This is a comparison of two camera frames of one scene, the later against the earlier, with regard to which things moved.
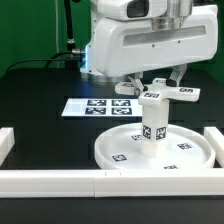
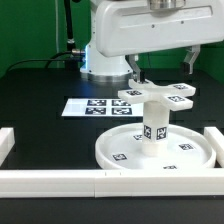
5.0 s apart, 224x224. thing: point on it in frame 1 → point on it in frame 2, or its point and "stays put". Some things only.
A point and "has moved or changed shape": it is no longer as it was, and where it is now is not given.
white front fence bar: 163,184 stays put
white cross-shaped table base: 160,93 has moved or changed shape
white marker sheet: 102,107 stays put
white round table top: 120,148 stays put
